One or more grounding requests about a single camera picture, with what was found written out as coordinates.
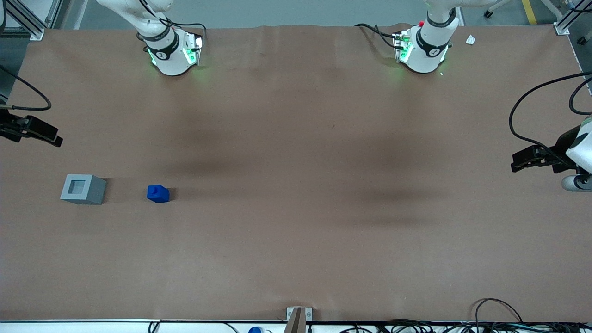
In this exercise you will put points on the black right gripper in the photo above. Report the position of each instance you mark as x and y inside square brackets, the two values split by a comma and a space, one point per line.
[8, 125]

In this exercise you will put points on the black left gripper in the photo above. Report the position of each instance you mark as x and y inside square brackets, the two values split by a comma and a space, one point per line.
[558, 149]

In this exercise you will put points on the blue plastic part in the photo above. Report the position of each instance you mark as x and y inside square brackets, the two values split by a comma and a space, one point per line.
[158, 194]

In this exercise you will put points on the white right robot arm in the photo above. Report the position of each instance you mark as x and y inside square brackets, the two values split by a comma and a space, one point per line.
[171, 55]

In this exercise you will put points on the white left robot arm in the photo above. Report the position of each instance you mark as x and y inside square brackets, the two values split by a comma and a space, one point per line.
[428, 51]

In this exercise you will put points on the gray square base block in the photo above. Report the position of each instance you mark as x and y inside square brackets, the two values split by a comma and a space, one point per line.
[85, 190]

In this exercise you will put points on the small white paper scrap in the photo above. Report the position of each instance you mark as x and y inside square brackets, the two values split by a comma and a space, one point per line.
[470, 40]

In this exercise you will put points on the black chair caster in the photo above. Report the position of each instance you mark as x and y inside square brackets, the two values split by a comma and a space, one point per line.
[488, 14]

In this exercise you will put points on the brown table mat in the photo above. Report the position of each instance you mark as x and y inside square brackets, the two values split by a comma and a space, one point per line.
[296, 185]

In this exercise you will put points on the left wrist gray camera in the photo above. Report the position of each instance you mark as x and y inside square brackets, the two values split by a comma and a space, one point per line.
[573, 183]

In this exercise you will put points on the aluminium frame post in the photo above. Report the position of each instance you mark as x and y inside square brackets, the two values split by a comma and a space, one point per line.
[30, 23]
[566, 21]

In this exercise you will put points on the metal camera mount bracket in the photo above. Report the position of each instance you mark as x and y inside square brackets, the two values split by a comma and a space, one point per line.
[298, 319]

